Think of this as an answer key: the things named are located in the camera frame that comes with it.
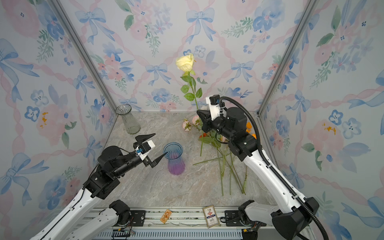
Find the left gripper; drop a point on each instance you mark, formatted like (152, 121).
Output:
(147, 162)

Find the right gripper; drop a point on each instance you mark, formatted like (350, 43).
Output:
(208, 123)

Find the pink rose stem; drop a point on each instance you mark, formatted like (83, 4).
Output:
(226, 160)

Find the blue purple glass vase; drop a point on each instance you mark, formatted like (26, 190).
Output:
(176, 164)

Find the orange poppy stem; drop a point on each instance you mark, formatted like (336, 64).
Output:
(250, 130)

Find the yellow rose stem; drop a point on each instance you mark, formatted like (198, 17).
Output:
(189, 89)

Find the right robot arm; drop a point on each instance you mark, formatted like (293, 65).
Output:
(293, 211)

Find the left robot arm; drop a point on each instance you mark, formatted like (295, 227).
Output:
(112, 165)

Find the clear glass vase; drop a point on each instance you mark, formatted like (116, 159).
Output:
(132, 126)

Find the pink ranunculus spray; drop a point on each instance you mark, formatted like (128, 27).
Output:
(195, 123)

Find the orange gerbera stem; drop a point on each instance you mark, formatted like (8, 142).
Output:
(204, 135)

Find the small orange tag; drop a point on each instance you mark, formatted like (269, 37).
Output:
(166, 216)

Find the playing card box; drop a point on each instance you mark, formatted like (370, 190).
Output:
(211, 217)

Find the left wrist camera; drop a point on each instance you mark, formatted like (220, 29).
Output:
(143, 150)

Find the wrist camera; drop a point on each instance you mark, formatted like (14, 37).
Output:
(143, 150)
(214, 105)

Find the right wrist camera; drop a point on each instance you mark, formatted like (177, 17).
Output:
(214, 105)

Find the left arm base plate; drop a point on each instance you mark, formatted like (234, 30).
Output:
(135, 218)

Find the aluminium rail frame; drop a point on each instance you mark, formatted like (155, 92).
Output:
(183, 224)

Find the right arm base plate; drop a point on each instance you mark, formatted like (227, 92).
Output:
(236, 218)

